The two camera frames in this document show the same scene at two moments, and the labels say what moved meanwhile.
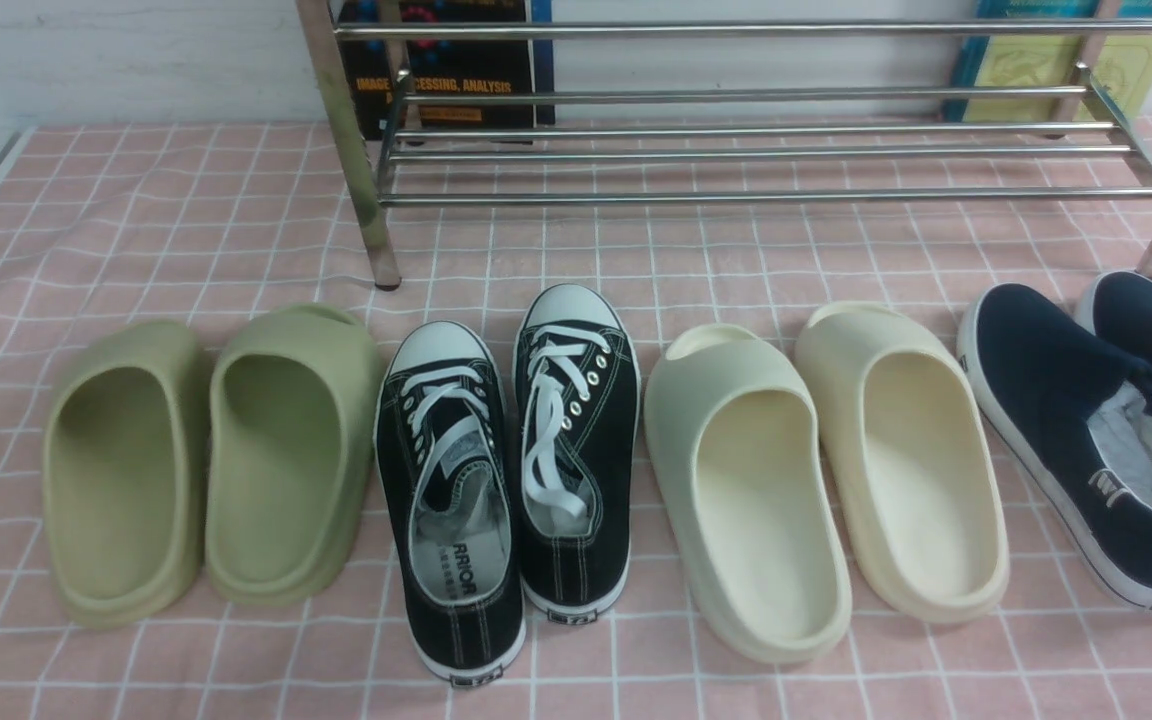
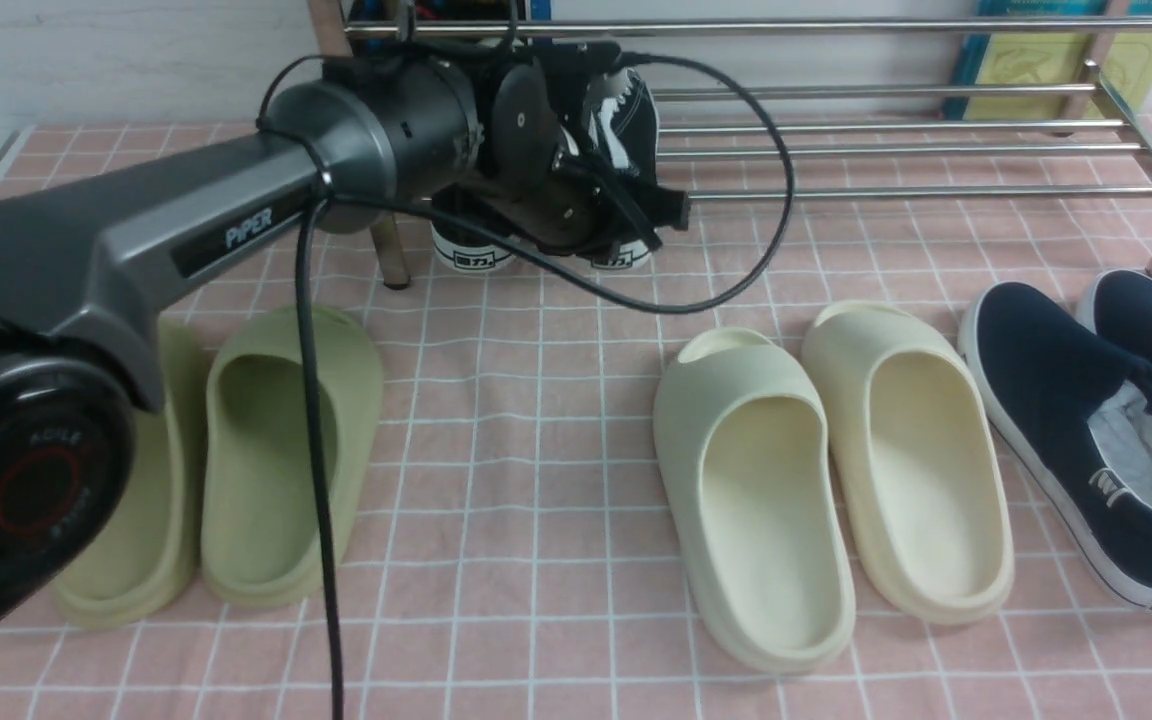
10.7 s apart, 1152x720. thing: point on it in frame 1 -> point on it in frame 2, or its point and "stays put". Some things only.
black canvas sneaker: [449, 488] -> [459, 251]
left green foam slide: [124, 472] stays put
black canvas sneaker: [577, 398] -> [623, 120]
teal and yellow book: [1129, 64] stays put
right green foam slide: [290, 444] stays put
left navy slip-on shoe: [1083, 423] stays put
